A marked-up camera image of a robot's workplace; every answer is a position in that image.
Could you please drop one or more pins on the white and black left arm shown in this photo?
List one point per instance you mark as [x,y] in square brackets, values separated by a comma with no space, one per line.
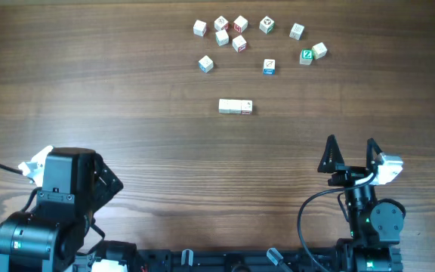
[76,183]

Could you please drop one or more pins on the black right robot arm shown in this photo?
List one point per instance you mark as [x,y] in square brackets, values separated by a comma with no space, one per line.
[375,224]

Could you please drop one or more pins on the plain wooden block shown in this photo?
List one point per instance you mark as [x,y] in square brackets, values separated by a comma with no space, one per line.
[235,106]

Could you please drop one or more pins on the wooden block number six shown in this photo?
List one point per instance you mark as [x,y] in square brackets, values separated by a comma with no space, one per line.
[223,106]

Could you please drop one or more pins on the wooden block red letter M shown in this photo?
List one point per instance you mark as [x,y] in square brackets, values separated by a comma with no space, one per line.
[240,24]

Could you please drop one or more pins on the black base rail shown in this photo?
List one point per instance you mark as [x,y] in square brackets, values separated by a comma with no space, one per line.
[236,260]

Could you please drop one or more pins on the wooden block leaf picture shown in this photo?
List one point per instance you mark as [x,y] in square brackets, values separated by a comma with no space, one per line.
[269,67]

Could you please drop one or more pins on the wooden block shell picture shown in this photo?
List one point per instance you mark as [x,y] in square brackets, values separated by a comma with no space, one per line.
[221,23]

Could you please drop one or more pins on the wooden block soccer ball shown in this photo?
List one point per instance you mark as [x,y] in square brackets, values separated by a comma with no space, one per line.
[266,24]

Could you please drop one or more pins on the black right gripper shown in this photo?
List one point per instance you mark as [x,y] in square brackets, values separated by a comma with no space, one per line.
[347,173]

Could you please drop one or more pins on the wooden block number one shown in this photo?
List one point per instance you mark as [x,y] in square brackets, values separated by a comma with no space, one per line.
[222,37]

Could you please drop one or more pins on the wooden block strawberry picture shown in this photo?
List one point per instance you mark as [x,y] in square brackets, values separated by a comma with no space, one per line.
[206,64]

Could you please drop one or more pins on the wooden block number three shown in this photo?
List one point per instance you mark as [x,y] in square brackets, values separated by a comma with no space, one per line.
[319,50]

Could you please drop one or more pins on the wooden block green letter Z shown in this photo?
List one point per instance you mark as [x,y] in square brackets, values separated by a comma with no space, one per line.
[306,57]

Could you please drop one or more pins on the wooden block yellow letter B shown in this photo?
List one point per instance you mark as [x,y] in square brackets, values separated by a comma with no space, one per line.
[296,31]

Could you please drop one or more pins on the wooden block animal picture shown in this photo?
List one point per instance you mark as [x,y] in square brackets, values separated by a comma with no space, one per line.
[239,43]

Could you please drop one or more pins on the wooden block red side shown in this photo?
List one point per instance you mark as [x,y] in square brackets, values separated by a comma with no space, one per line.
[200,28]

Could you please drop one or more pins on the wooden block baseball picture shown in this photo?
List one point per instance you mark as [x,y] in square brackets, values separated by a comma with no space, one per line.
[246,107]

